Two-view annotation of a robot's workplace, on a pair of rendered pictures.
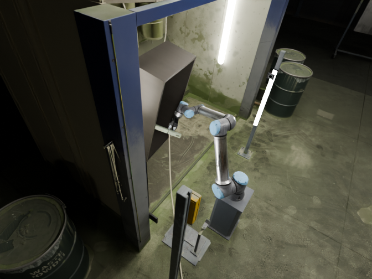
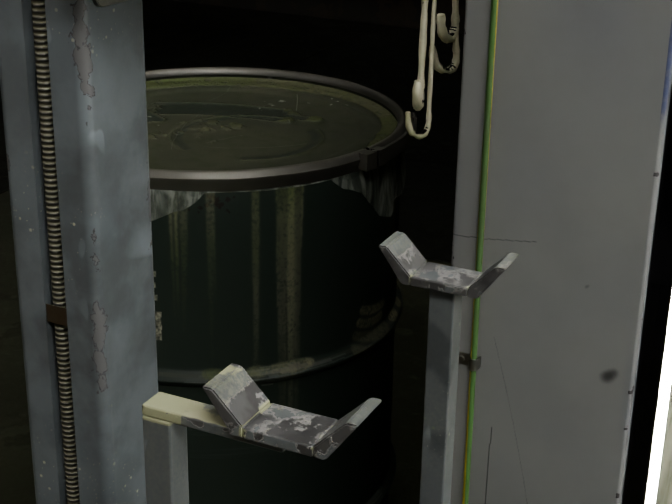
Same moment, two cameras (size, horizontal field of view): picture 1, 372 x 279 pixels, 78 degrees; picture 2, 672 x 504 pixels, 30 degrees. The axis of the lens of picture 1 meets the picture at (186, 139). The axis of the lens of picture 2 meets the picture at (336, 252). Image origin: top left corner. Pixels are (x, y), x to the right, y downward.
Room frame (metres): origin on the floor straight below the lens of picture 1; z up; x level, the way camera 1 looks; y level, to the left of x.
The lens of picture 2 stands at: (0.73, -0.70, 1.39)
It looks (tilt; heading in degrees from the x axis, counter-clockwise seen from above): 22 degrees down; 86
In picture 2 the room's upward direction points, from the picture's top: 1 degrees clockwise
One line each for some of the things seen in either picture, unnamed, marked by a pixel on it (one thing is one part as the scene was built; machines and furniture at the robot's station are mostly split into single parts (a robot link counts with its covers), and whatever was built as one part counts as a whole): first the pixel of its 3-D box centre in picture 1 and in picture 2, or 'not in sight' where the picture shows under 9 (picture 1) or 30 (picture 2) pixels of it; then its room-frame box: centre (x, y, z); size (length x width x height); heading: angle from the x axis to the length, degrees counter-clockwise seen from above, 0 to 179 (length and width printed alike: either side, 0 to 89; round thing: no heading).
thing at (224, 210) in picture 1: (228, 209); not in sight; (1.36, -0.55, 0.32); 0.31 x 0.31 x 0.64; 60
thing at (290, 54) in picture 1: (290, 55); not in sight; (4.53, -1.85, 0.86); 0.54 x 0.54 x 0.01
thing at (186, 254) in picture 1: (186, 241); not in sight; (0.76, -0.09, 0.78); 0.31 x 0.23 x 0.01; 60
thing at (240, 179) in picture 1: (238, 182); not in sight; (1.35, -0.54, 0.83); 0.17 x 0.15 x 0.18; 122
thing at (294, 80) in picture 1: (286, 91); not in sight; (3.88, -1.77, 0.44); 0.59 x 0.58 x 0.89; 165
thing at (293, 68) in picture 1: (295, 70); not in sight; (3.88, -1.77, 0.86); 0.54 x 0.54 x 0.01
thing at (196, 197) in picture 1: (187, 206); not in sight; (0.69, -0.05, 1.42); 0.12 x 0.06 x 0.26; 60
